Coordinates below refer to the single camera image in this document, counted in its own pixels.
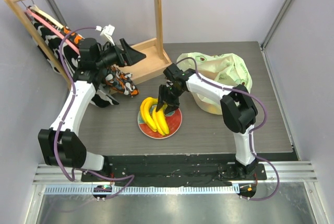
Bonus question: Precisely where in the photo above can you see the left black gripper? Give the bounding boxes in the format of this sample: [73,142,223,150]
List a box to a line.
[96,39,146,70]

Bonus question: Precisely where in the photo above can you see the fake yellow bananas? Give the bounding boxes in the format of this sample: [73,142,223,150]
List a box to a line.
[140,97,158,132]
[152,105,170,136]

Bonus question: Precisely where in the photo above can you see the pale yellow plastic bag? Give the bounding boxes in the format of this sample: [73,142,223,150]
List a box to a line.
[176,51,254,115]

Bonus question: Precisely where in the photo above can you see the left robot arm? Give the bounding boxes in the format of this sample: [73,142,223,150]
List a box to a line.
[38,38,146,182]

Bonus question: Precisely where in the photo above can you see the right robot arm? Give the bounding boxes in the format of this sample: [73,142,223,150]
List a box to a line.
[156,64,258,180]

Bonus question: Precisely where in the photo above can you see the fake yellow fruit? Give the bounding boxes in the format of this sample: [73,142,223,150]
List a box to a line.
[206,104,222,115]

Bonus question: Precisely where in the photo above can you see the red and teal plate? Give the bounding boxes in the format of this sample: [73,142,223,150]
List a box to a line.
[137,109,183,140]

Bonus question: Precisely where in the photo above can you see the orange patterned garment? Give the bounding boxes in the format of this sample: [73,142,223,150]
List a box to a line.
[59,31,139,97]

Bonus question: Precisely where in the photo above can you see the zebra print garment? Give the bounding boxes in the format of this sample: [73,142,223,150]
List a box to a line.
[31,18,119,108]

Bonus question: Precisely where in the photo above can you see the pink clothes hanger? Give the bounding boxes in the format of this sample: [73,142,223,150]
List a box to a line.
[26,9,79,55]

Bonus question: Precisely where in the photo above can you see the cream clothes hanger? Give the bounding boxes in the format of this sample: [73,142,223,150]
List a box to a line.
[26,5,64,30]

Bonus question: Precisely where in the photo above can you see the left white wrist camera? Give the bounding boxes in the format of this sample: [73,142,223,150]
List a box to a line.
[96,25,115,46]

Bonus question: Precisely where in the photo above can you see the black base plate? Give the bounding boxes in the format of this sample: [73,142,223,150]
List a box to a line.
[80,152,300,187]

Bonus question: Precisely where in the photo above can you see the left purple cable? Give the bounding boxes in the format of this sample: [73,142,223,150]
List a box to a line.
[53,27,135,200]

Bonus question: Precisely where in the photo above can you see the aluminium frame rail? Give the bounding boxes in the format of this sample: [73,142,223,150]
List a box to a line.
[46,0,67,25]

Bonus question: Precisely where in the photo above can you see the slotted cable duct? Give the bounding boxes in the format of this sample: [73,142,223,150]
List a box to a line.
[44,184,240,195]

